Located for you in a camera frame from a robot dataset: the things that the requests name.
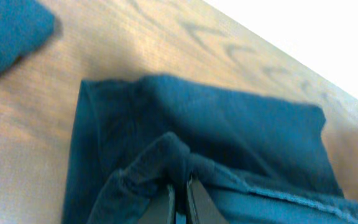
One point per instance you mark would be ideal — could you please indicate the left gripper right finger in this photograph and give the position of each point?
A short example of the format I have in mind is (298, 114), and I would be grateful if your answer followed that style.
(200, 209)

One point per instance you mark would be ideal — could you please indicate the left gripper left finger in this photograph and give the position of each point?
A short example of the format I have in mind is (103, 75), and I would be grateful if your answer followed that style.
(161, 209)

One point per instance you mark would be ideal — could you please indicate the folded navy shorts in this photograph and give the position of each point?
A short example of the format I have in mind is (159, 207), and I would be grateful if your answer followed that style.
(24, 26)

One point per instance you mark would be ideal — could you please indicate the navy blue shorts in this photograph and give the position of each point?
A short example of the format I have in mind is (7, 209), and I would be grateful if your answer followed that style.
(260, 159)

